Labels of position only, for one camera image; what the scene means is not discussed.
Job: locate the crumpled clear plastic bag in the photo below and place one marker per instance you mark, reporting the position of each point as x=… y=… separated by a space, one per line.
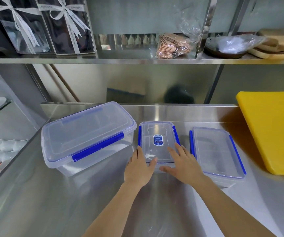
x=235 y=43

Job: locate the clear bag of brown packets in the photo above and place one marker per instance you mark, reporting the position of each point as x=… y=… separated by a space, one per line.
x=172 y=46

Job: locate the row of white cups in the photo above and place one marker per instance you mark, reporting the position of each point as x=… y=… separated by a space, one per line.
x=3 y=146

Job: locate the person's left hand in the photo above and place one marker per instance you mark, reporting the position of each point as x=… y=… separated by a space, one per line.
x=137 y=171

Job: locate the person's right hand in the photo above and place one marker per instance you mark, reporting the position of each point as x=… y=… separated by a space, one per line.
x=187 y=169

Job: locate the clear gift box white ribbon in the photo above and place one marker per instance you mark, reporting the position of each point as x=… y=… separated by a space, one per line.
x=21 y=27
x=68 y=29

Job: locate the shallow clear container blue clips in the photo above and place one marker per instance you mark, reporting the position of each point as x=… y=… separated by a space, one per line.
x=216 y=153

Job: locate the labelled clear container blue clips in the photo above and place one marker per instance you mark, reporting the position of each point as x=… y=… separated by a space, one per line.
x=158 y=140

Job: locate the yellow cutting board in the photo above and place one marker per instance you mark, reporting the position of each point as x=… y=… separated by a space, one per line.
x=272 y=128

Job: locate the large clear container blue clips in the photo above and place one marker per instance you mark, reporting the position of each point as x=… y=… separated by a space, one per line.
x=82 y=138

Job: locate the stainless steel shelf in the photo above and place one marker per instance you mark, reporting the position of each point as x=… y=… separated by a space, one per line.
x=132 y=60

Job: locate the person's right middle finger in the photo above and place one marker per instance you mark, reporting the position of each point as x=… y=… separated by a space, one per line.
x=180 y=151

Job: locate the person's left thumb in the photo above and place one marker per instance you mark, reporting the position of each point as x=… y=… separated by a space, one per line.
x=152 y=162

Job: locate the person's right forearm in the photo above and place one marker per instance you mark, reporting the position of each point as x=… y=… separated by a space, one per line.
x=226 y=209

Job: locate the person's left forearm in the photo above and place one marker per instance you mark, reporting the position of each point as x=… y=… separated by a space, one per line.
x=107 y=209

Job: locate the pale wooden board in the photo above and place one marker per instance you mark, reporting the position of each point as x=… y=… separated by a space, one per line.
x=275 y=35

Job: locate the person's right thumb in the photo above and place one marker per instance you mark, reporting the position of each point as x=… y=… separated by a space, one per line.
x=168 y=169

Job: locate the dark brown wooden board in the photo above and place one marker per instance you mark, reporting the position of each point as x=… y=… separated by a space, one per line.
x=271 y=45

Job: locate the dark bowl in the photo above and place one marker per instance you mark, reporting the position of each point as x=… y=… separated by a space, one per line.
x=212 y=52

